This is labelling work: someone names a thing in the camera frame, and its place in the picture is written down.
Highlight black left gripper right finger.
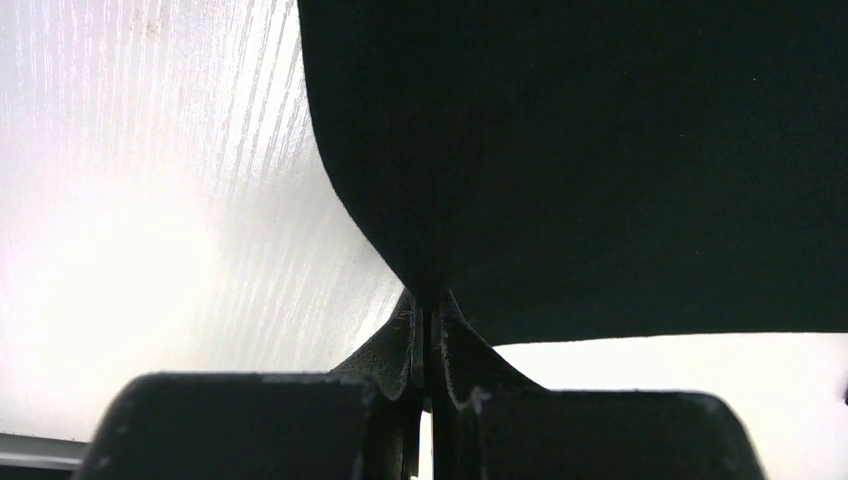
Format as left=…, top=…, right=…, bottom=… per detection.
left=430, top=290, right=765, bottom=479

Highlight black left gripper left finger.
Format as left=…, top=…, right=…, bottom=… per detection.
left=75, top=294, right=421, bottom=479

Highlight black t shirt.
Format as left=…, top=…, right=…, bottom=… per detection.
left=299, top=1, right=847, bottom=345

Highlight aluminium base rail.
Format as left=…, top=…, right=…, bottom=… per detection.
left=1, top=433, right=88, bottom=471

